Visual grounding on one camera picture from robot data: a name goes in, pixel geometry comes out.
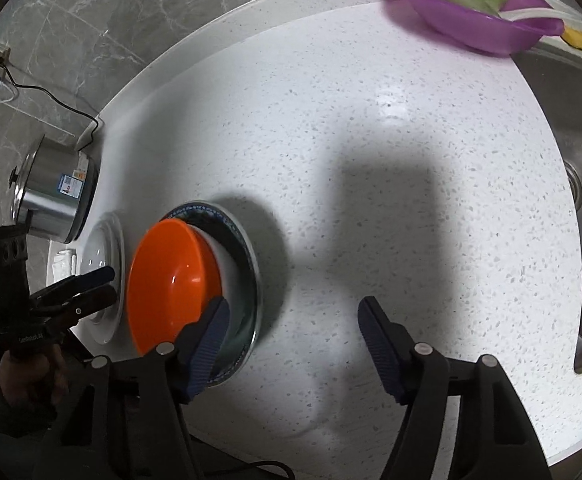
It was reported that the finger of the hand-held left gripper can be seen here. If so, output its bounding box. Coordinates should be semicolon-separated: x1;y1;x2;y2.
32;285;118;330
28;266;116;307

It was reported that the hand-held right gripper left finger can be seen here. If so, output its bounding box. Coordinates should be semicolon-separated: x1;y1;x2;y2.
61;296;232;480

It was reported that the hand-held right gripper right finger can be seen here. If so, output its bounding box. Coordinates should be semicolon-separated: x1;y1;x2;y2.
357;296;553;480

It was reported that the small white plate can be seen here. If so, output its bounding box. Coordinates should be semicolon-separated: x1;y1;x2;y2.
82;220;118;313

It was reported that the large white plate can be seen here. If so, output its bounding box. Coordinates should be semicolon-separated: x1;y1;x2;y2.
77;212;124;346

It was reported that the orange bowl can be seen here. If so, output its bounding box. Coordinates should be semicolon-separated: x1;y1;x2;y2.
126;219;225;356

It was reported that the green patterned bowl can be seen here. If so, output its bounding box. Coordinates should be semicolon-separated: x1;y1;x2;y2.
158;201;265;389

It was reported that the white bowl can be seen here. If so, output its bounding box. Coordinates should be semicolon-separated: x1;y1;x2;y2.
191;225;240;313

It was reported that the person's left forearm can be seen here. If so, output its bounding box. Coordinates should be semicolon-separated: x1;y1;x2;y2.
0;387;74;480

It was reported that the person's left hand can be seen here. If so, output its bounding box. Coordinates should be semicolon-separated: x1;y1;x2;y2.
0;344;70;413

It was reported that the white folded cloth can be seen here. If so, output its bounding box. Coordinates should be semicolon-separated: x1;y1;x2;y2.
50;247;80;282

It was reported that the stainless steel pot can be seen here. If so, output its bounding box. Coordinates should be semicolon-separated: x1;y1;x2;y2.
10;134;102;244

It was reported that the sink drain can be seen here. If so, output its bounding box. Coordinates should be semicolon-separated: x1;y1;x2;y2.
564;160;582;213

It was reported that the steel kitchen sink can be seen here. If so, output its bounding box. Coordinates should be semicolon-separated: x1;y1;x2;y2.
512;42;582;376

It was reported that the purple plastic basin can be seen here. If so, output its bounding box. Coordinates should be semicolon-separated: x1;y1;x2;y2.
377;0;565;57

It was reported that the thin black cable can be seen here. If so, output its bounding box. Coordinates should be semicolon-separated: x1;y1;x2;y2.
191;435;298;480

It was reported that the black power cable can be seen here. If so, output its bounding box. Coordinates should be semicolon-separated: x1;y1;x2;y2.
0;57;106;152

